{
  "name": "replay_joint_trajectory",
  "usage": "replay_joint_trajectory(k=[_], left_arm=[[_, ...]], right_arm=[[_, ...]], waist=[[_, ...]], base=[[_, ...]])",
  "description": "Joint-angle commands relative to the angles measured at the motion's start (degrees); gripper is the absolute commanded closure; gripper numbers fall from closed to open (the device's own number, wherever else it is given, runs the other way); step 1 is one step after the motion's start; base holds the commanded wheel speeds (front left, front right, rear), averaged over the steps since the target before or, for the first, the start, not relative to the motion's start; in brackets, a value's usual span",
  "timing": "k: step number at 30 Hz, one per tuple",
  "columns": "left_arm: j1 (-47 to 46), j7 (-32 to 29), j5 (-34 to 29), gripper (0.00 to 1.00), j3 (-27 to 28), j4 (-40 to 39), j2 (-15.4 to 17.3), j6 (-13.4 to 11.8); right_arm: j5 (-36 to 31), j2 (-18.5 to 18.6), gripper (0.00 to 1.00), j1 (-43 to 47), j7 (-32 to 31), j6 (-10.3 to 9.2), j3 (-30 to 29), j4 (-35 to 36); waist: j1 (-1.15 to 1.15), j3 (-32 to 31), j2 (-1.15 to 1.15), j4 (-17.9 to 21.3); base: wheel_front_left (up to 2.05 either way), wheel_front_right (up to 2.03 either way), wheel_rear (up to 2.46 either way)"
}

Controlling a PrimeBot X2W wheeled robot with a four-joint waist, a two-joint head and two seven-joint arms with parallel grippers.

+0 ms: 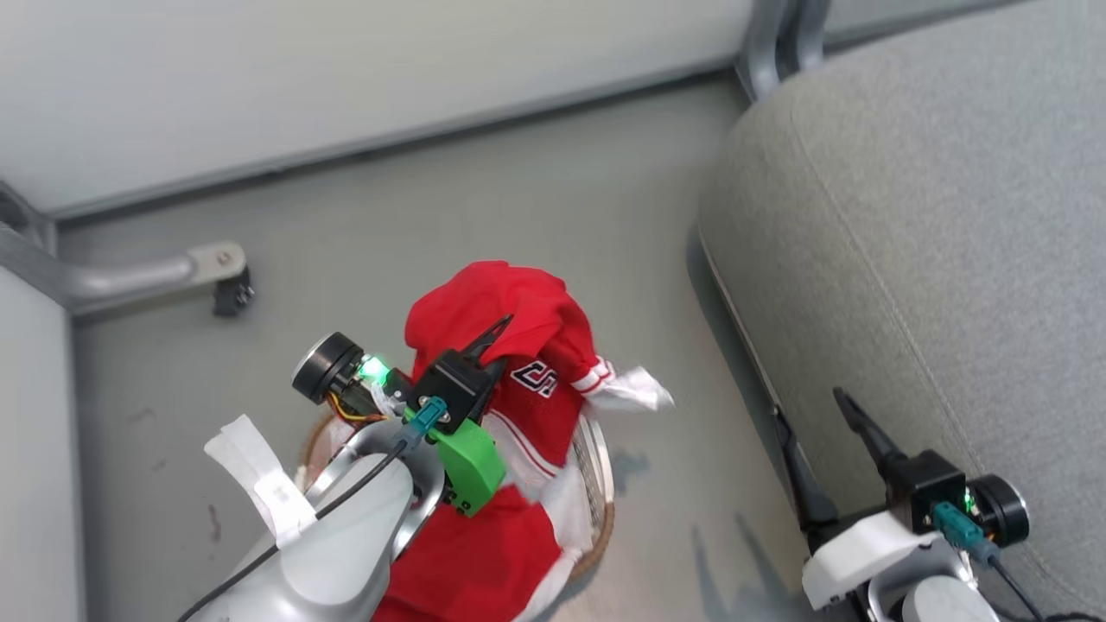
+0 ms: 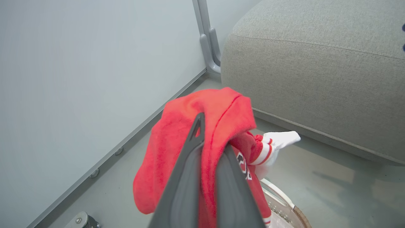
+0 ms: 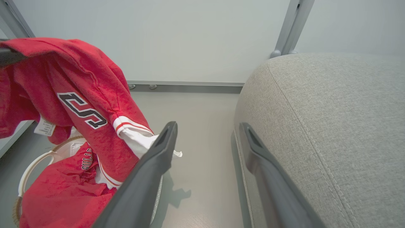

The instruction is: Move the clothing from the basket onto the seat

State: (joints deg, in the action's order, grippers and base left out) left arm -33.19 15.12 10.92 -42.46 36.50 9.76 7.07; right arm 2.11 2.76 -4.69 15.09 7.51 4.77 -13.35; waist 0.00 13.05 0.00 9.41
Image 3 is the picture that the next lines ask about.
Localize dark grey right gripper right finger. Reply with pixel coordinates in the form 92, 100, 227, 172
240, 123, 326, 228

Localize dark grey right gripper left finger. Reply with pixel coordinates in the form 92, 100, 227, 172
92, 121, 178, 228

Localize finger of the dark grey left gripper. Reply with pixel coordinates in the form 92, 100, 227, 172
0, 47, 28, 68

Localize red basketball jersey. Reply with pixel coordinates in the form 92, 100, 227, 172
0, 37, 183, 228

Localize white laundry basket wicker rim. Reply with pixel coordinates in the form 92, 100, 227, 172
12, 135, 164, 228

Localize grey fabric sofa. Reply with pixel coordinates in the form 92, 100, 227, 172
234, 52, 405, 228

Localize grey partition post with foot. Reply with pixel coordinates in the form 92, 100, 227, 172
0, 0, 35, 39

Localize grey partition bottom rail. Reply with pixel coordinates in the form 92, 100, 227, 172
127, 80, 246, 94

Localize grey partition post beside sofa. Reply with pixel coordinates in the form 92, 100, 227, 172
271, 0, 315, 59

